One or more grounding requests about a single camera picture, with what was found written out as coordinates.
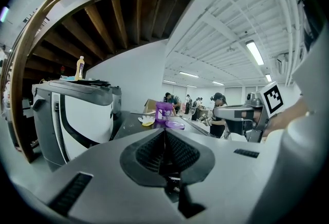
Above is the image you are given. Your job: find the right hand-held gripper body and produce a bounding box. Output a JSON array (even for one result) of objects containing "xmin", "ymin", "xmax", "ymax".
[{"xmin": 243, "ymin": 81, "xmax": 285, "ymax": 143}]

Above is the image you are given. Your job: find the white air conditioner unit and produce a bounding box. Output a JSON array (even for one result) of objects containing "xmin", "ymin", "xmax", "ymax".
[{"xmin": 276, "ymin": 53, "xmax": 290, "ymax": 75}]

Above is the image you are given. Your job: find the cardboard box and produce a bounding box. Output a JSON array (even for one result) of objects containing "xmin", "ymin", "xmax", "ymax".
[{"xmin": 143, "ymin": 98, "xmax": 158, "ymax": 114}]

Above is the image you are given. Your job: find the white glove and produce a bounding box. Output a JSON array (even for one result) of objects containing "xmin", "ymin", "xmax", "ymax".
[{"xmin": 137, "ymin": 114, "xmax": 155, "ymax": 124}]

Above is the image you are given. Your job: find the person's right forearm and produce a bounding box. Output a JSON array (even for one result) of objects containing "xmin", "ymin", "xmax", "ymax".
[{"xmin": 263, "ymin": 97, "xmax": 310, "ymax": 138}]

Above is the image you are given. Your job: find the yellow drink bottle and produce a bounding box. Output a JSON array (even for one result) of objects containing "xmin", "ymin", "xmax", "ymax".
[{"xmin": 74, "ymin": 55, "xmax": 85, "ymax": 81}]

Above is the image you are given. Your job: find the purple plastic bucket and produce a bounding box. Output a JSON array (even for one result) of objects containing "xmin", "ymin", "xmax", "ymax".
[{"xmin": 154, "ymin": 101, "xmax": 175, "ymax": 123}]

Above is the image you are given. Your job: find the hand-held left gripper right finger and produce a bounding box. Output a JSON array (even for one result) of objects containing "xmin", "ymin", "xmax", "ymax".
[{"xmin": 164, "ymin": 127, "xmax": 281, "ymax": 224}]

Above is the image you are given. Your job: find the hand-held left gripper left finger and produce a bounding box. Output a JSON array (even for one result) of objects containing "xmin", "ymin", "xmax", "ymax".
[{"xmin": 10, "ymin": 127, "xmax": 191, "ymax": 224}]

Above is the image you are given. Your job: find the wooden staircase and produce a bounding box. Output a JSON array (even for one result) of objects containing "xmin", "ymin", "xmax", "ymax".
[{"xmin": 0, "ymin": 0, "xmax": 197, "ymax": 164}]

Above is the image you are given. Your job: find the purple bucket lid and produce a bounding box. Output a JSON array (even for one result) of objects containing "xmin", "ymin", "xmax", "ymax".
[{"xmin": 165, "ymin": 120, "xmax": 186, "ymax": 130}]

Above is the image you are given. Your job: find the black countertop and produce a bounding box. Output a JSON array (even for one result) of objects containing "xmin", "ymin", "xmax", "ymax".
[{"xmin": 112, "ymin": 111, "xmax": 215, "ymax": 141}]

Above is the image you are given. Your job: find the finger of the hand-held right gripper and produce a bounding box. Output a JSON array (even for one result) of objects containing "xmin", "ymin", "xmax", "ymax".
[{"xmin": 213, "ymin": 104, "xmax": 263, "ymax": 122}]

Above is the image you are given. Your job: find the large white and grey appliance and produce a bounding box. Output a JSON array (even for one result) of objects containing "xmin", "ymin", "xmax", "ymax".
[{"xmin": 31, "ymin": 79, "xmax": 114, "ymax": 172}]

